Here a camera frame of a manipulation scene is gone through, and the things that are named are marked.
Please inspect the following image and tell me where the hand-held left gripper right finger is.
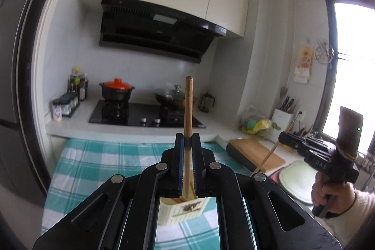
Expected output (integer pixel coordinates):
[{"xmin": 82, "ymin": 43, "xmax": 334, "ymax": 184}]
[{"xmin": 190, "ymin": 133, "xmax": 345, "ymax": 250}]

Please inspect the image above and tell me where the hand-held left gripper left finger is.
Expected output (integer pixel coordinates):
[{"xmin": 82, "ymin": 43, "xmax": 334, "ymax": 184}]
[{"xmin": 32, "ymin": 133, "xmax": 186, "ymax": 250}]

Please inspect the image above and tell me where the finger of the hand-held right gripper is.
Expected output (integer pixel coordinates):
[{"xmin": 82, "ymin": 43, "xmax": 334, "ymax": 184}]
[
  {"xmin": 278, "ymin": 131, "xmax": 314, "ymax": 156},
  {"xmin": 299, "ymin": 135, "xmax": 333, "ymax": 149}
]

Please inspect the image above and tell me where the wooden chopstick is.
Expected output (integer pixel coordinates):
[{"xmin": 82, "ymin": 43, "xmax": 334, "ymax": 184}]
[
  {"xmin": 252, "ymin": 120, "xmax": 294, "ymax": 174},
  {"xmin": 182, "ymin": 76, "xmax": 194, "ymax": 201}
]

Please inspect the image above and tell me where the cream ribbed utensil holder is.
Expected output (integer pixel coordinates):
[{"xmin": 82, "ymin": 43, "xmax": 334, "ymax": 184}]
[{"xmin": 160, "ymin": 198, "xmax": 210, "ymax": 225}]

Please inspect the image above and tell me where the person's right forearm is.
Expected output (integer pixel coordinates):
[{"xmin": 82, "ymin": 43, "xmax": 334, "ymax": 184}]
[{"xmin": 315, "ymin": 189, "xmax": 375, "ymax": 250}]

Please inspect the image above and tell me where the person's right hand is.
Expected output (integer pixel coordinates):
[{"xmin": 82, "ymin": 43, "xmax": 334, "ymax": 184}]
[{"xmin": 311, "ymin": 172, "xmax": 356, "ymax": 216}]

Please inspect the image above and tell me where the white knife block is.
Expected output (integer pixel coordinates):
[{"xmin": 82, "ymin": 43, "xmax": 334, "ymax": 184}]
[{"xmin": 270, "ymin": 108, "xmax": 293, "ymax": 143}]

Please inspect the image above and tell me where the wooden cutting board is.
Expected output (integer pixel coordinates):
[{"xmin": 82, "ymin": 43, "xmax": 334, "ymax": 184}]
[{"xmin": 230, "ymin": 137, "xmax": 286, "ymax": 173}]

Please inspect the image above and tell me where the plastic bag of sponges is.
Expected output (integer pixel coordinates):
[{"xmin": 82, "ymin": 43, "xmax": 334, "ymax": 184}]
[{"xmin": 241, "ymin": 105, "xmax": 280, "ymax": 139}]

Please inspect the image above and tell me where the light green cutting board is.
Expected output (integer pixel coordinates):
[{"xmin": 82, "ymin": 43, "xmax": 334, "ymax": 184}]
[{"xmin": 278, "ymin": 160, "xmax": 315, "ymax": 205}]

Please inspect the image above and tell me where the dark glass jug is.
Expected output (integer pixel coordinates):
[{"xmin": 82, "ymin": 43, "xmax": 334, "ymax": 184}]
[{"xmin": 199, "ymin": 92, "xmax": 215, "ymax": 113}]

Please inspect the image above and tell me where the dark wok with glass lid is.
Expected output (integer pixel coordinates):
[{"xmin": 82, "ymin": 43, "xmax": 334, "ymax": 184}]
[{"xmin": 154, "ymin": 85, "xmax": 196, "ymax": 110}]

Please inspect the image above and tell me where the black gas hob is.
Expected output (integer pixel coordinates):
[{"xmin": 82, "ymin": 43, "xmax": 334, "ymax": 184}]
[{"xmin": 89, "ymin": 100, "xmax": 206, "ymax": 129}]

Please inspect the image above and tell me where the window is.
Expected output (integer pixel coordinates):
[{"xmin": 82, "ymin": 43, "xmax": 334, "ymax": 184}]
[{"xmin": 322, "ymin": 0, "xmax": 375, "ymax": 154}]

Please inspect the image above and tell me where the teal checked tablecloth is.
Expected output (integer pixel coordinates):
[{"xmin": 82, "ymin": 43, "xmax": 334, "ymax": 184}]
[{"xmin": 41, "ymin": 139, "xmax": 255, "ymax": 250}]

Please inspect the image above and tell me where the black clay pot red lid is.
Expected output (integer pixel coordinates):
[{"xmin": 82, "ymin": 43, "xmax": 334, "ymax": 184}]
[{"xmin": 99, "ymin": 78, "xmax": 136, "ymax": 102}]

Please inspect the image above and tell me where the dark sauce bottle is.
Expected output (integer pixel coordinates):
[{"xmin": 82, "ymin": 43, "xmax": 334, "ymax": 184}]
[{"xmin": 79, "ymin": 73, "xmax": 89, "ymax": 101}]

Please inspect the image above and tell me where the spice jar set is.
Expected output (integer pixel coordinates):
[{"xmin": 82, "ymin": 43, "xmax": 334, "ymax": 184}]
[{"xmin": 52, "ymin": 92, "xmax": 80, "ymax": 122}]

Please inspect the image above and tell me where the yellow-capped sauce bottle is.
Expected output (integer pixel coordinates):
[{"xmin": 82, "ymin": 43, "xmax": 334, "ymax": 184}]
[{"xmin": 70, "ymin": 67, "xmax": 81, "ymax": 92}]

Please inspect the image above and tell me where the black range hood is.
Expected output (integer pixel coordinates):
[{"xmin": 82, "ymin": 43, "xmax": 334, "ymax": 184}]
[{"xmin": 99, "ymin": 0, "xmax": 227, "ymax": 64}]

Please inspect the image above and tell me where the grey refrigerator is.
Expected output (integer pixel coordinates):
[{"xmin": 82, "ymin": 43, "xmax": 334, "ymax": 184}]
[{"xmin": 0, "ymin": 0, "xmax": 68, "ymax": 204}]

